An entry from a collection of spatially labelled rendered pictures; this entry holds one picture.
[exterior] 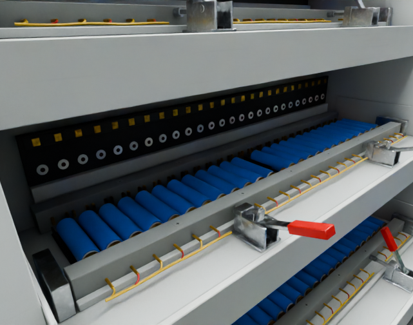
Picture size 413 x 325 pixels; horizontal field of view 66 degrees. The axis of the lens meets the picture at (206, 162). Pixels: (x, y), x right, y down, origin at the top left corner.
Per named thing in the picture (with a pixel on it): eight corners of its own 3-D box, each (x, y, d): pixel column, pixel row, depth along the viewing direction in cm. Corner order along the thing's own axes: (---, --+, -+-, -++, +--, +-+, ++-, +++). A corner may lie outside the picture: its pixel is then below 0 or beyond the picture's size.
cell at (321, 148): (292, 146, 51) (328, 157, 47) (285, 149, 50) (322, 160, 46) (293, 135, 51) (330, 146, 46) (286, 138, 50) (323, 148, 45)
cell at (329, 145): (299, 144, 53) (336, 153, 48) (293, 146, 52) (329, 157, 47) (301, 133, 52) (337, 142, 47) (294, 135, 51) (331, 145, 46)
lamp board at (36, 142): (326, 102, 63) (330, 75, 61) (29, 188, 31) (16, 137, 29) (323, 102, 64) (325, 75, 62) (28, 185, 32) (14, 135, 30)
